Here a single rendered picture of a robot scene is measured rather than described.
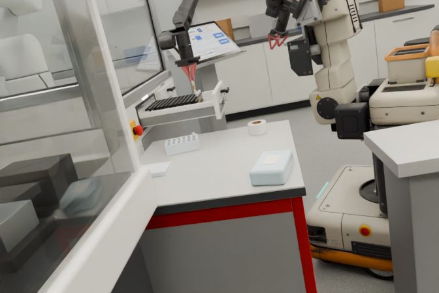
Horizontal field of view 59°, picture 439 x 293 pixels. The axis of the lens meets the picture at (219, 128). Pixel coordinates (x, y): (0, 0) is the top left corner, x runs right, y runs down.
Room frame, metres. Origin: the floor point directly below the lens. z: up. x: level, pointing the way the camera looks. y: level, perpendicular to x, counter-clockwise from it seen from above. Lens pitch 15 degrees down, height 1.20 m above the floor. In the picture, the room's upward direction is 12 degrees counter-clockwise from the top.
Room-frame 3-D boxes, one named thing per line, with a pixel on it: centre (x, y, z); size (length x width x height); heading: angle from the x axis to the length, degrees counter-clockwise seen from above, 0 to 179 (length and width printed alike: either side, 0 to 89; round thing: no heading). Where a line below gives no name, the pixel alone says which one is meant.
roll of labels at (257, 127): (1.40, -0.14, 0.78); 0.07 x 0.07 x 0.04
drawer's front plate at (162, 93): (2.00, 0.23, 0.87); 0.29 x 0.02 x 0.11; 171
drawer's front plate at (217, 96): (1.64, -0.03, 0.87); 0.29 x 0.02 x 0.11; 171
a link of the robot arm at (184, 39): (1.65, 0.08, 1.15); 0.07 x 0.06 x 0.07; 81
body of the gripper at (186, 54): (1.65, 0.07, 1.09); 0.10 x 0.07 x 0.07; 81
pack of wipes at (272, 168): (0.99, -0.12, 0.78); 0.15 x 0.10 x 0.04; 157
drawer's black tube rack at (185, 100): (1.67, 0.17, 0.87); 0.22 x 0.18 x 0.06; 81
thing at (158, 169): (1.20, 0.25, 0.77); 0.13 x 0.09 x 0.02; 78
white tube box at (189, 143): (1.39, 0.15, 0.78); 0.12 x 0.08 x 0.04; 92
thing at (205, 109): (1.67, 0.18, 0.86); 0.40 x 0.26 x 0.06; 81
